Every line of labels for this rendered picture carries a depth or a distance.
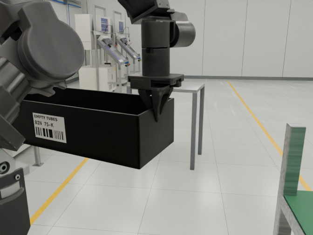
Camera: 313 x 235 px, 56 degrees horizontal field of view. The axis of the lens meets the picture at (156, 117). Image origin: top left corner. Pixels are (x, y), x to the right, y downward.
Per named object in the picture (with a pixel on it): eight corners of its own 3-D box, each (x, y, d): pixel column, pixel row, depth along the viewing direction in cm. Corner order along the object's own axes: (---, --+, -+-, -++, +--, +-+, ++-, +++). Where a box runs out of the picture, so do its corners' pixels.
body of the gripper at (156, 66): (142, 80, 66) (141, 46, 64) (184, 82, 61) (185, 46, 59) (126, 84, 60) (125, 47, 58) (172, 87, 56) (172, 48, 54)
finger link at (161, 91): (146, 115, 68) (145, 74, 65) (174, 118, 65) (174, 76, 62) (130, 122, 62) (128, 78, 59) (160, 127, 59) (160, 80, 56)
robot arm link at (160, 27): (134, 16, 57) (156, 15, 53) (158, 17, 62) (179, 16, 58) (135, 52, 59) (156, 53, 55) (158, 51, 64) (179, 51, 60)
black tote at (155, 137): (-37, 130, 83) (-45, 91, 79) (16, 115, 97) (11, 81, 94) (139, 170, 58) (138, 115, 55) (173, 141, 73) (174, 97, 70)
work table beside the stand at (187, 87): (193, 170, 287) (196, 90, 266) (128, 161, 309) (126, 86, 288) (201, 153, 329) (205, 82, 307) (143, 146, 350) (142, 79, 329)
